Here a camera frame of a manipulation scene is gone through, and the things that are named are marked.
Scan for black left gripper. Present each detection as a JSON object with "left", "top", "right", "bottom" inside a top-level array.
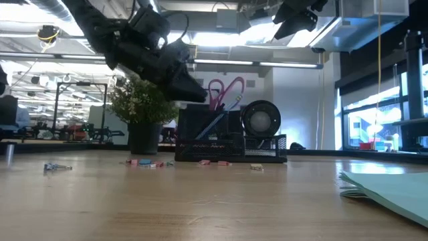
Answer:
[{"left": 106, "top": 5, "right": 207, "bottom": 102}]

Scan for purple handled scissors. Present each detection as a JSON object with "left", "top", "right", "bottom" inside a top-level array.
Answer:
[{"left": 207, "top": 76, "right": 246, "bottom": 112}]

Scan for black mesh desk organizer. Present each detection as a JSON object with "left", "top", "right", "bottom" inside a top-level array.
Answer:
[{"left": 174, "top": 103, "right": 288, "bottom": 164}]

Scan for teal sticky note pad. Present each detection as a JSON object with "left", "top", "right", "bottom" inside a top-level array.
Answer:
[{"left": 338, "top": 171, "right": 428, "bottom": 230}]

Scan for person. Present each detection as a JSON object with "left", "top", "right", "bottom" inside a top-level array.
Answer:
[
  {"left": 15, "top": 106, "right": 33, "bottom": 130},
  {"left": 161, "top": 118, "right": 179, "bottom": 143}
]

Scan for green plant in black pot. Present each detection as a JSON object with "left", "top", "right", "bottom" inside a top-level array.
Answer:
[{"left": 107, "top": 74, "right": 181, "bottom": 155}]

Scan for dark computer monitor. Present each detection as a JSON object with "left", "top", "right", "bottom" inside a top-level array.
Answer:
[{"left": 0, "top": 95, "right": 19, "bottom": 127}]

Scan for silver metal standoff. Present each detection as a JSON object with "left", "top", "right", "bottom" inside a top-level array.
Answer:
[{"left": 0, "top": 141, "right": 18, "bottom": 167}]

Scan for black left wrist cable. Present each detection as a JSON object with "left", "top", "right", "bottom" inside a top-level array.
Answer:
[{"left": 159, "top": 11, "right": 191, "bottom": 43}]

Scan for black gantry frame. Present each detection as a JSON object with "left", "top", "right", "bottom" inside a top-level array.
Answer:
[{"left": 51, "top": 81, "right": 110, "bottom": 145}]

